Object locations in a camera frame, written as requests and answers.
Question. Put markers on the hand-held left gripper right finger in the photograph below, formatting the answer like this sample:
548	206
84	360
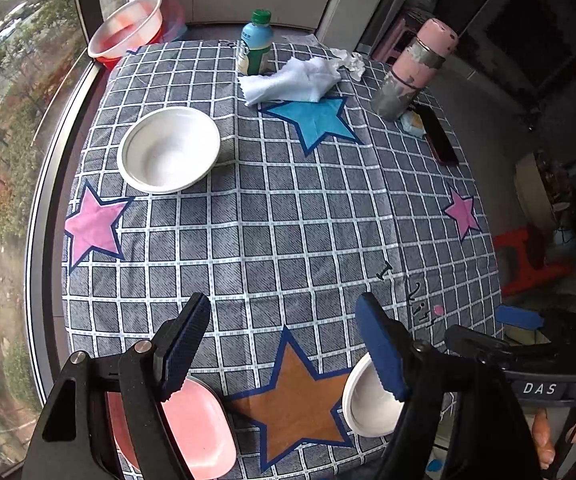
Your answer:
383	350

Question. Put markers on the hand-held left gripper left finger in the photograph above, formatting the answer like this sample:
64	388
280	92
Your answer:
183	350

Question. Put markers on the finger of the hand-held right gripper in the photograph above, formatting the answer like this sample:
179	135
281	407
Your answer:
518	317
473	340

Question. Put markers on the small white bowl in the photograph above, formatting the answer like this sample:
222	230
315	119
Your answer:
368	405

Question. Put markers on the pink square plate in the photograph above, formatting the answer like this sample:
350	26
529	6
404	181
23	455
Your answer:
198	430

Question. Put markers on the large white bowl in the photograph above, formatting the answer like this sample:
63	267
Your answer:
168	155

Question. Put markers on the person's right hand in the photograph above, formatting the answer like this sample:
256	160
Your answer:
542	435

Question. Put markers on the red plastic stool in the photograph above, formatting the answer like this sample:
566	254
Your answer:
518	240

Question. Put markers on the beige round basket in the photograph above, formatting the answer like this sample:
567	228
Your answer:
530	185

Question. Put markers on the grey checkered star tablecloth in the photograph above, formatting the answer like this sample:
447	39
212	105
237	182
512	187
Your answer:
293	210

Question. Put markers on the black smartphone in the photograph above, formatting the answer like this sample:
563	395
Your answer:
440	135

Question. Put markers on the small tissue packet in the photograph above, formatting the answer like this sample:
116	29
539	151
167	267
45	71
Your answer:
413	124

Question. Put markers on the pink and silver thermos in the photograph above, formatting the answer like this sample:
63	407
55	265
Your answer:
408	75

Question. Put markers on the pink plastic stool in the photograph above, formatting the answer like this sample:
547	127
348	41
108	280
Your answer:
398	35

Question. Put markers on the green capped drink bottle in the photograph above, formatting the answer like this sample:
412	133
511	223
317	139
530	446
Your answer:
255	45

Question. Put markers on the red plastic basin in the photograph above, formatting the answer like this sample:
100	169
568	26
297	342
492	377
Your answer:
173	22

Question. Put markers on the translucent pink basin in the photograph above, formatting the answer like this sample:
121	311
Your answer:
125	25

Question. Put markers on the dark window frame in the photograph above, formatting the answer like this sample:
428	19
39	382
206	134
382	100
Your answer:
50	170

